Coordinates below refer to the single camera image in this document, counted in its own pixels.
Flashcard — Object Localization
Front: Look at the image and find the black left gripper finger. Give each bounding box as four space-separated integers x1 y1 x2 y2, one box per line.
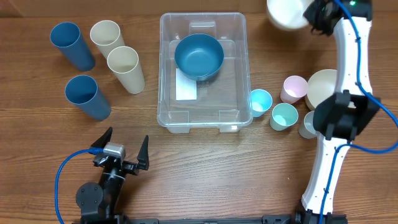
90 127 113 148
137 135 149 170

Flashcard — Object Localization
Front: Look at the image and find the cream bowl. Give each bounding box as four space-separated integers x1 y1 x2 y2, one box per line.
266 0 313 31
305 69 337 111

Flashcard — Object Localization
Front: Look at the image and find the pink small cup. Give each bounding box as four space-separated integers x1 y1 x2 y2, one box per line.
280 75 308 104

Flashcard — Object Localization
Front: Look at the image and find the light blue small cup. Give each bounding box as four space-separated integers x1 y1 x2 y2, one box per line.
251 89 273 118

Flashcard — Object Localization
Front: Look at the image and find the dark blue bowl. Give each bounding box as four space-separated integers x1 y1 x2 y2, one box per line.
174 34 224 81

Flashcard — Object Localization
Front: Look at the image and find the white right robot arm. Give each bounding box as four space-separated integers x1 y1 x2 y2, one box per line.
295 0 381 223

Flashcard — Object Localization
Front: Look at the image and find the dark blue tall cup front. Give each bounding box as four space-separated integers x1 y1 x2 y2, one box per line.
65 75 111 121

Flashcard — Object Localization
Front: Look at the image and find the dark blue tall cup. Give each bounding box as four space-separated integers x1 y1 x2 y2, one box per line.
50 22 95 72
65 75 111 121

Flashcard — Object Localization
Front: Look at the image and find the white label in bin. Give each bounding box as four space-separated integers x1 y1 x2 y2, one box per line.
175 68 197 101

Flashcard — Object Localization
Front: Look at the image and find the cream tall cup front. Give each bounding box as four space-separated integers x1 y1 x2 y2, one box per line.
107 46 145 94

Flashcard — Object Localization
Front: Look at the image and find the cream tall cup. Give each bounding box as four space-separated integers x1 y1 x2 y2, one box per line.
90 20 125 58
107 46 145 94

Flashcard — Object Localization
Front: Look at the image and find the clear plastic storage bin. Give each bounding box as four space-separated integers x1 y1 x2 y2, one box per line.
157 12 253 134

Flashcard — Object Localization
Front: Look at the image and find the mint green small cup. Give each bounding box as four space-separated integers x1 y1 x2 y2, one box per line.
270 103 299 131

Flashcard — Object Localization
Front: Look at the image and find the cream tall cup rear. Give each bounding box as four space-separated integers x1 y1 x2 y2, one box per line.
90 20 125 58

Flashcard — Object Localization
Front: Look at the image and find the dark blue tall cup rear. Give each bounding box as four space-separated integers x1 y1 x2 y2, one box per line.
50 22 95 72

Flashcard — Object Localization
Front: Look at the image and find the grey small cup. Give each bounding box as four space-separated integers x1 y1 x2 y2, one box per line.
298 111 317 139

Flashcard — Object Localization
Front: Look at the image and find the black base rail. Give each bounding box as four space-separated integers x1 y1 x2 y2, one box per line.
72 213 348 224

